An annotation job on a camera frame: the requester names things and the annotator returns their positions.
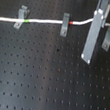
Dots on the long grey gripper finger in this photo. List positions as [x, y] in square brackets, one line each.
[98, 21]

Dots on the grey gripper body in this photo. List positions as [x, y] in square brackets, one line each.
[102, 4]

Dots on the right grey cable clip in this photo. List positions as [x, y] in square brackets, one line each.
[106, 43]

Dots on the grey cable clip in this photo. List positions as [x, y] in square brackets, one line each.
[23, 13]
[64, 26]
[106, 43]

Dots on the middle grey cable clip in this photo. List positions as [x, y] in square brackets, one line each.
[64, 26]

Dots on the left grey cable clip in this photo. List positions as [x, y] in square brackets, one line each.
[23, 13]

